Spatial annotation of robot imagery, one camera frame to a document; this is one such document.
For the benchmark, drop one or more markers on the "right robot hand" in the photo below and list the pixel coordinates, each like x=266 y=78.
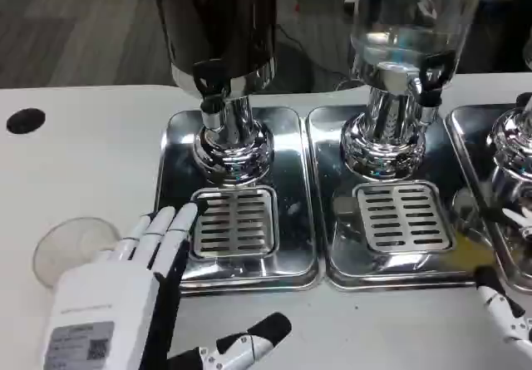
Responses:
x=496 y=303

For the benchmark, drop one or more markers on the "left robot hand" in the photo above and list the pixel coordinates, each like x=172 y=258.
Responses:
x=108 y=295

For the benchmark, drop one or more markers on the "clear ribbed glass cup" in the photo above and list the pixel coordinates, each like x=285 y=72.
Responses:
x=70 y=241

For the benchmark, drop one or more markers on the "slotted steel drip grid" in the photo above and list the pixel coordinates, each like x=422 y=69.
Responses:
x=232 y=224
x=403 y=216

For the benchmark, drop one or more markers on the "chrome dispenser base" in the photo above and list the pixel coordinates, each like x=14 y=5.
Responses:
x=515 y=145

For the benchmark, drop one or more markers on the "steel drip tray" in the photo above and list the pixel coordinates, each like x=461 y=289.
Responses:
x=324 y=158
x=291 y=158
x=469 y=137

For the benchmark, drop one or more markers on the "black table grommet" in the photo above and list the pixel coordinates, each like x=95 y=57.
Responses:
x=26 y=120

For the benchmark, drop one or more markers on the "black dispenser tap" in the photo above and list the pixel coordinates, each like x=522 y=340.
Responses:
x=205 y=77
x=436 y=66

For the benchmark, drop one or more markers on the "dark drink dispenser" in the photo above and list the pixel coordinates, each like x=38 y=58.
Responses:
x=216 y=21

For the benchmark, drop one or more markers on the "clear drink dispenser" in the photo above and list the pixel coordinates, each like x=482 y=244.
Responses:
x=395 y=12

